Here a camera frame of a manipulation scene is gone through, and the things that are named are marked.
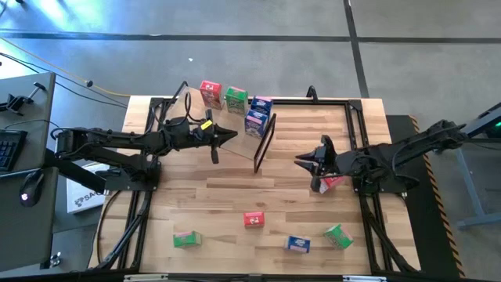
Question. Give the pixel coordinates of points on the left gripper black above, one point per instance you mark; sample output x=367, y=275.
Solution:
x=197, y=135

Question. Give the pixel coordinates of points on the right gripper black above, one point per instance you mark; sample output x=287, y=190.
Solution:
x=328, y=160

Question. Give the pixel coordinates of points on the red Froot Loops cereal box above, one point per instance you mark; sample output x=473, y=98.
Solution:
x=211, y=94
x=254, y=219
x=334, y=182

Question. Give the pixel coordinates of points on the blue Frosted Flakes cereal box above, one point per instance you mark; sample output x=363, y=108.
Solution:
x=261, y=103
x=256, y=124
x=297, y=244

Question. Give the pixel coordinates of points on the green Apple Jacks cereal box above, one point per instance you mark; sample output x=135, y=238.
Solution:
x=187, y=239
x=236, y=100
x=338, y=236

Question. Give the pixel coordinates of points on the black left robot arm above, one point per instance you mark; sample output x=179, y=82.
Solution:
x=117, y=141

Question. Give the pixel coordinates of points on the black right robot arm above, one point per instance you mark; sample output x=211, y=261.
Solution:
x=411, y=150

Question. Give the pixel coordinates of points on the yellow label tag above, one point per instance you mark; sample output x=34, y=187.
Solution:
x=206, y=125

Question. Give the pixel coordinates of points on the black table edge clamp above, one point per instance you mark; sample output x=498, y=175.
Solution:
x=312, y=93

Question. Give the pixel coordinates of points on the black mat with hazard stripes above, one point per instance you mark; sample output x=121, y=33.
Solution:
x=420, y=243

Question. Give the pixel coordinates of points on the white printed cardboard box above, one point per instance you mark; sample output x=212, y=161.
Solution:
x=84, y=200

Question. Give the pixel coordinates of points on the dark grey desk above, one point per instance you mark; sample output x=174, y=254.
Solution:
x=41, y=117

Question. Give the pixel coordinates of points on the black computer mouse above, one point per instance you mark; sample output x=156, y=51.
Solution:
x=31, y=190

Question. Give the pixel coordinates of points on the black desk clamp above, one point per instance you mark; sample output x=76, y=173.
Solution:
x=17, y=102

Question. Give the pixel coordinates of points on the shiny metal clamp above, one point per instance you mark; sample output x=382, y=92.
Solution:
x=55, y=259

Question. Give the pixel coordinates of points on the black keyboard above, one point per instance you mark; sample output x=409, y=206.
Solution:
x=11, y=149

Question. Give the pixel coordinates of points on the wooden shelf with black frame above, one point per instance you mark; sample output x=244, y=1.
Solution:
x=242, y=145

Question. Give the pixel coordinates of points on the black aluminium rail frame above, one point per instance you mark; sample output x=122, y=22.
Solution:
x=355, y=105

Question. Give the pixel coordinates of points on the silver metal bracket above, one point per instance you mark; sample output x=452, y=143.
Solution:
x=145, y=277
x=364, y=279

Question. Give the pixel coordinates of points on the blue-grey metal table frame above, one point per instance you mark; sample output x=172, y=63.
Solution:
x=479, y=220

